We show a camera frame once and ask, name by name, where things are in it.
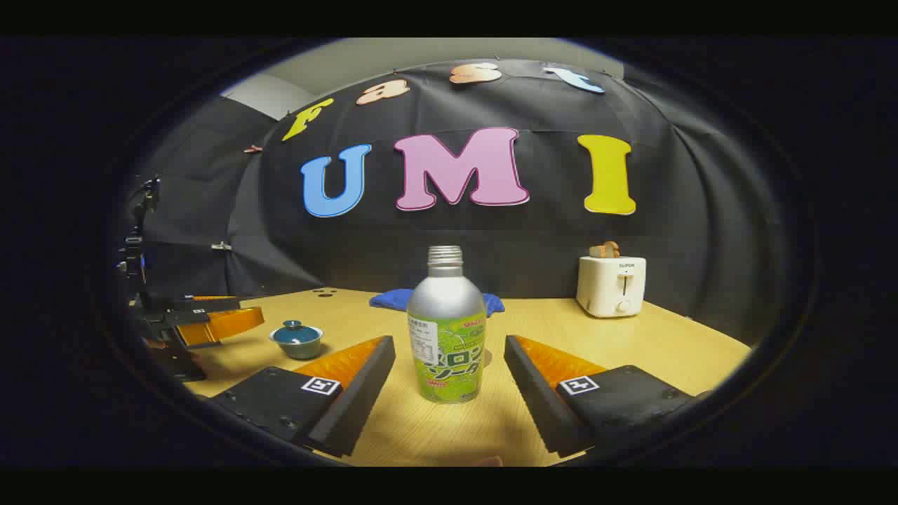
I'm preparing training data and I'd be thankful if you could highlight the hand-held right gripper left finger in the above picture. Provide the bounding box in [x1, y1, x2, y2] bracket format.
[210, 335, 397, 458]

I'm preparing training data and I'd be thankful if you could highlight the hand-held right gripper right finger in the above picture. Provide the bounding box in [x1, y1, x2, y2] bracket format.
[504, 335, 709, 458]

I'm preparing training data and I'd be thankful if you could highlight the blue and white teacup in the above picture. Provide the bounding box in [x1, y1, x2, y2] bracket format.
[269, 324, 324, 361]

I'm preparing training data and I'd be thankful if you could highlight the silver green label water bottle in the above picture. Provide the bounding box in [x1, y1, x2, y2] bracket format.
[407, 245, 487, 405]

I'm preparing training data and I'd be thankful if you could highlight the blue towel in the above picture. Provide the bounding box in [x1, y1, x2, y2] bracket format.
[370, 288, 505, 318]

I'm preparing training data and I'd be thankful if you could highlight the white toaster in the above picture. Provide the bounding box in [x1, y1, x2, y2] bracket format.
[576, 255, 647, 318]

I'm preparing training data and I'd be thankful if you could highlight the black backdrop cloth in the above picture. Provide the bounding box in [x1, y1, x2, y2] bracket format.
[133, 58, 793, 344]

